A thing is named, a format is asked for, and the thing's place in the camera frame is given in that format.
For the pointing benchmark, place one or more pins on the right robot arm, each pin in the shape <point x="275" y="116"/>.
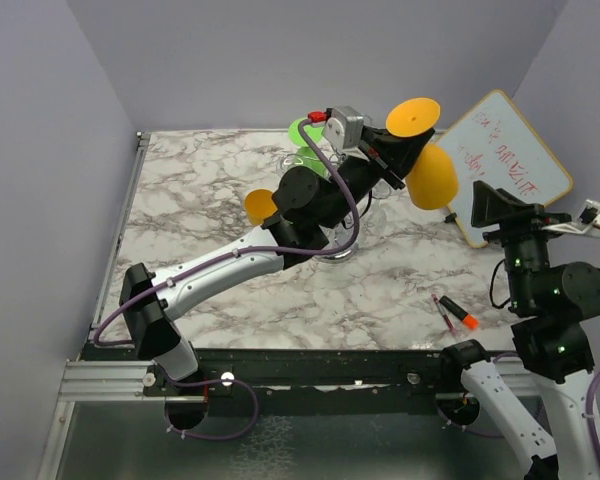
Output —
<point x="551" y="303"/>

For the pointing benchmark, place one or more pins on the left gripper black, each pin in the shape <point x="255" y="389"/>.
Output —
<point x="401" y="153"/>

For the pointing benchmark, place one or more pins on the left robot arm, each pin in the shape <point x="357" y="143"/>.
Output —
<point x="306" y="205"/>

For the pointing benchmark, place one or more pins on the small whiteboard yellow frame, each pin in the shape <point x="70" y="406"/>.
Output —
<point x="494" y="143"/>

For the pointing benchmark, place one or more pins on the chrome wine glass rack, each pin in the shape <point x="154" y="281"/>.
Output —
<point x="374" y="223"/>

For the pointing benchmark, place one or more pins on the black orange highlighter marker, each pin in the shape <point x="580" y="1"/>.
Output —
<point x="456" y="310"/>

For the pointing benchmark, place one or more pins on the green plastic wine glass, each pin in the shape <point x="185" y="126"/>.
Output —
<point x="305" y="145"/>

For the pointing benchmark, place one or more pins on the red pen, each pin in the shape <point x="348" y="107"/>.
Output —
<point x="441" y="310"/>

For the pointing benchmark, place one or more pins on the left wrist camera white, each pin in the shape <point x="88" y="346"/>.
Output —
<point x="343" y="128"/>

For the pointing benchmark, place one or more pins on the black front rail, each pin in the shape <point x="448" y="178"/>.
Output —
<point x="302" y="383"/>

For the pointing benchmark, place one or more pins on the orange plastic goblet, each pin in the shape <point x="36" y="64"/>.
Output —
<point x="259" y="206"/>
<point x="432" y="183"/>

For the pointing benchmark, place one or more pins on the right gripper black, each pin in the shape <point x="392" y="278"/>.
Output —
<point x="491" y="204"/>

